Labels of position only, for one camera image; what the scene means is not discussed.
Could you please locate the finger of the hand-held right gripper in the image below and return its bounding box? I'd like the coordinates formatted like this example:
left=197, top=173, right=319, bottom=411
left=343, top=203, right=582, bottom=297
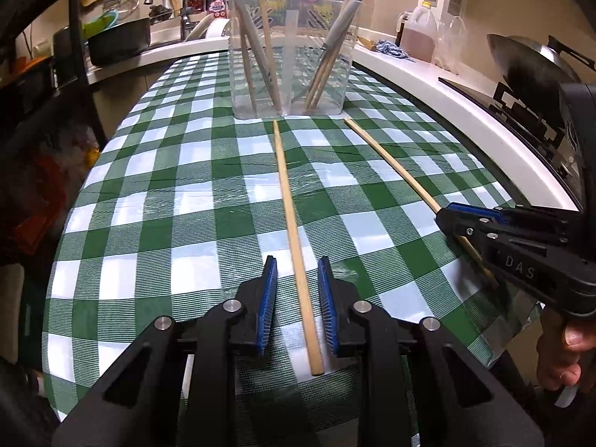
left=446, top=202, right=568, bottom=225
left=437, top=209, right=495, bottom=253

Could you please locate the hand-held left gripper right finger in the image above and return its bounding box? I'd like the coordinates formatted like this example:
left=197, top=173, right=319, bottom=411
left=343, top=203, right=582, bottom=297
left=317, top=256, right=545, bottom=447

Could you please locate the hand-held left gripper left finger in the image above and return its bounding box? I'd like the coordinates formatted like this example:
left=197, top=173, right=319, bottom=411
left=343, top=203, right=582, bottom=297
left=51, top=256, right=279, bottom=447

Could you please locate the clear plastic container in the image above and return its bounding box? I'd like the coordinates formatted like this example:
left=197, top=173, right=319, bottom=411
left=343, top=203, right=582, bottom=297
left=224, top=0, right=364, bottom=121

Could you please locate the person's right hand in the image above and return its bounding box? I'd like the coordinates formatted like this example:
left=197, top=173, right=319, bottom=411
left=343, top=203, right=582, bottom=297
left=535, top=306, right=596, bottom=393

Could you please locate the black gas stove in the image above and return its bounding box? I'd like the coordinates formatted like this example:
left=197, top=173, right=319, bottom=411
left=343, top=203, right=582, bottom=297
left=439, top=77, right=588, bottom=211

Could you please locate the green checked tablecloth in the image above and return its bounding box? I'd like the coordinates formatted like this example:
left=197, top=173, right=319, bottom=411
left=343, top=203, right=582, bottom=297
left=41, top=49, right=543, bottom=429

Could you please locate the dark wok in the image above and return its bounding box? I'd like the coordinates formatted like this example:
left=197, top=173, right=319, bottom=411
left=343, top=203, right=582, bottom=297
left=486, top=34, right=584, bottom=98

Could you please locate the clear plastic bottle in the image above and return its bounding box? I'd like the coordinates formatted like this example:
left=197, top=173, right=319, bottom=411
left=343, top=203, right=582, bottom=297
left=431, top=15, right=467, bottom=76

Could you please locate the blue cloth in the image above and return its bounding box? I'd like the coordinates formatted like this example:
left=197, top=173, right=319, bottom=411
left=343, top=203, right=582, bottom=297
left=375, top=39, right=418, bottom=63

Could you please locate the plastic oil jug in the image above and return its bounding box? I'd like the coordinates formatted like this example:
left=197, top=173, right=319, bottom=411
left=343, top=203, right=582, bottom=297
left=397, top=2, right=439, bottom=62

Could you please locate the white plate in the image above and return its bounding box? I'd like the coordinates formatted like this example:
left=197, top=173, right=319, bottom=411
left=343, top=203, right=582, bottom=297
left=186, top=13, right=232, bottom=44

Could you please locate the black frying pan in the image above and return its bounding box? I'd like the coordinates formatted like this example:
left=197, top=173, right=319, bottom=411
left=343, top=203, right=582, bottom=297
left=86, top=18, right=153, bottom=68

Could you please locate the black shelf rack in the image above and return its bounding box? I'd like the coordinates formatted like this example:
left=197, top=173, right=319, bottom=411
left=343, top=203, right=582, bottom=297
left=0, top=0, right=109, bottom=152

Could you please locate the green bowl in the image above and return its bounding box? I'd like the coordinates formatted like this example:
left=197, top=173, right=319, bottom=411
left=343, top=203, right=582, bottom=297
left=82, top=10, right=118, bottom=41

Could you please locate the orange container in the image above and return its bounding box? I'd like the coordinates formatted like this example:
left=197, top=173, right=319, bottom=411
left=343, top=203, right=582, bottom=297
left=12, top=53, right=52, bottom=75

